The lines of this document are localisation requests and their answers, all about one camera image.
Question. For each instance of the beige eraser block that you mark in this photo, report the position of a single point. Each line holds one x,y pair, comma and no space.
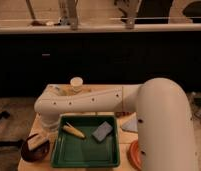
36,141

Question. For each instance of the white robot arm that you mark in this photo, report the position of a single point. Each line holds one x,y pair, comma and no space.
164,117

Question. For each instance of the dark purple bowl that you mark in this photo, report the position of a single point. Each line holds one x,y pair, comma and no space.
36,155

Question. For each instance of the small white cup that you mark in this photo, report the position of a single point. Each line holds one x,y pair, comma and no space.
76,83

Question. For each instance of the blue grey sponge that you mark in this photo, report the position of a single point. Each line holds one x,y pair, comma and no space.
102,131

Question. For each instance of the light triangular cloth piece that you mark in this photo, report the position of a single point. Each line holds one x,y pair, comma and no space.
130,125

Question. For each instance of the yellow corn cob toy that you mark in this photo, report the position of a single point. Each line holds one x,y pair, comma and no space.
72,130

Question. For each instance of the green square tray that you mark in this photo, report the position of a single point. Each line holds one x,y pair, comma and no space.
70,151

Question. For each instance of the orange plate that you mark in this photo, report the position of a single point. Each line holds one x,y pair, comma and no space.
134,156

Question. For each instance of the black barrier wall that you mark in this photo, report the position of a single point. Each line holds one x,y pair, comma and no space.
29,62

